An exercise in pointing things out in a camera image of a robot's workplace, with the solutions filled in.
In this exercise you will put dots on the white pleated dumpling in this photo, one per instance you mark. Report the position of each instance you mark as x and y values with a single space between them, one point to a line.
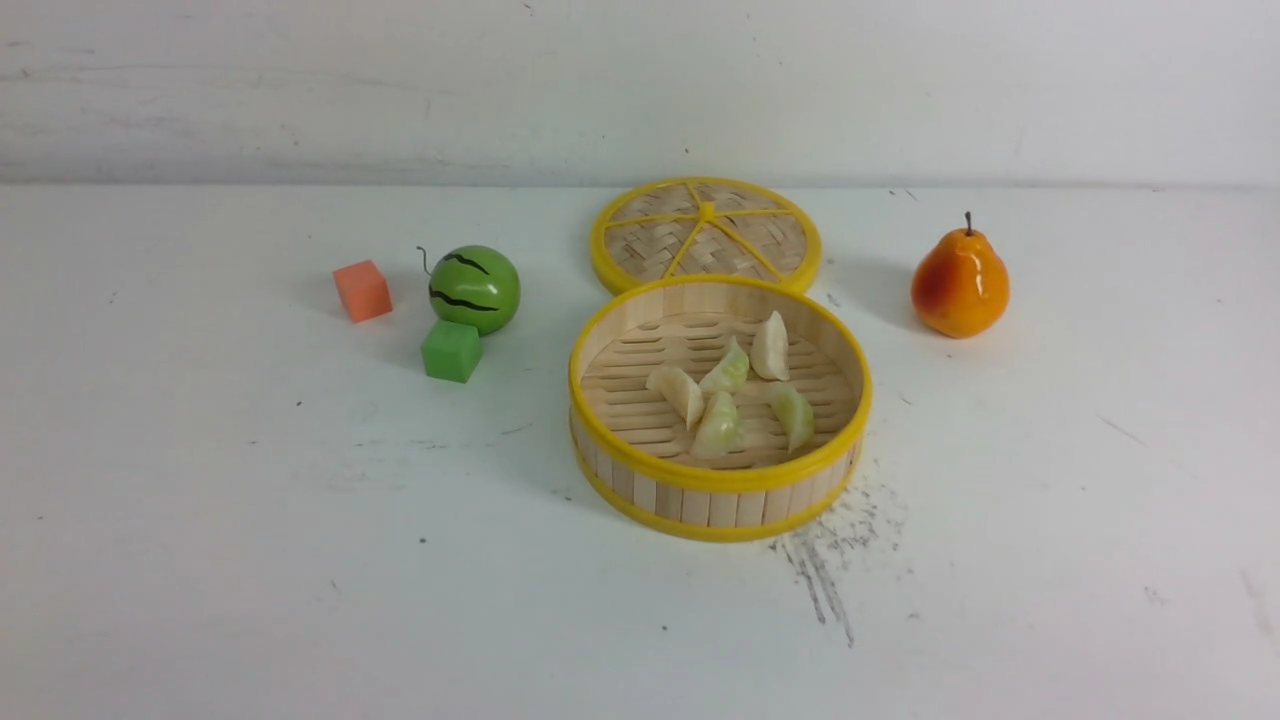
680 391

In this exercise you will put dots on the bamboo steamer tray yellow rim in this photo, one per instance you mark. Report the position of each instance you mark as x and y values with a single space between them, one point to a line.
634 449

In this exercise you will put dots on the pale white dumpling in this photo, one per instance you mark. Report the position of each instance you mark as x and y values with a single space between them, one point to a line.
769 350

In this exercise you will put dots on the woven bamboo steamer lid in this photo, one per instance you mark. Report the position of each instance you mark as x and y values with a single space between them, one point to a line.
697 225

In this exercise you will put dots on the green toy watermelon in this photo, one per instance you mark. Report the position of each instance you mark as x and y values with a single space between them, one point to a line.
473 285

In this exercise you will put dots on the green foam cube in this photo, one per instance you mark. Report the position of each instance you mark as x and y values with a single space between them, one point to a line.
451 351

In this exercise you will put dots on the orange foam cube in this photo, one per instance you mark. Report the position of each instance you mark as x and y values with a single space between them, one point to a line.
363 291

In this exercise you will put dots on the orange yellow toy pear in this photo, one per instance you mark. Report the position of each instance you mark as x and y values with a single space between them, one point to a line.
962 287

